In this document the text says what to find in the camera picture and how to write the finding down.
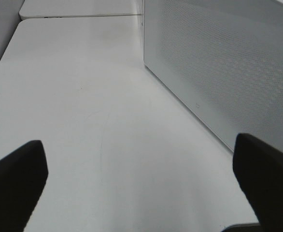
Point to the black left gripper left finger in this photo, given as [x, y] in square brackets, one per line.
[23, 175]

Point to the white microwave door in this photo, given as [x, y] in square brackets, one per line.
[224, 60]

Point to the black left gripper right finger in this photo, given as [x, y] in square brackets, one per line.
[258, 168]

